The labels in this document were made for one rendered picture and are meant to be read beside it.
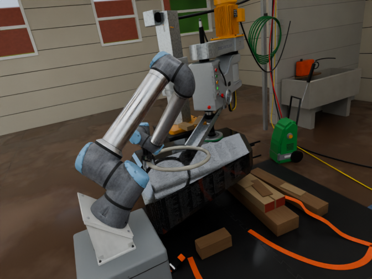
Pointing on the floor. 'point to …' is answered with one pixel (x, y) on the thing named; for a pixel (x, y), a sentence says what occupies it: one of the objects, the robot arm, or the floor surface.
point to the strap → (305, 257)
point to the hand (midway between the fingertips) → (149, 168)
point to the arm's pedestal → (143, 221)
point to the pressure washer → (285, 139)
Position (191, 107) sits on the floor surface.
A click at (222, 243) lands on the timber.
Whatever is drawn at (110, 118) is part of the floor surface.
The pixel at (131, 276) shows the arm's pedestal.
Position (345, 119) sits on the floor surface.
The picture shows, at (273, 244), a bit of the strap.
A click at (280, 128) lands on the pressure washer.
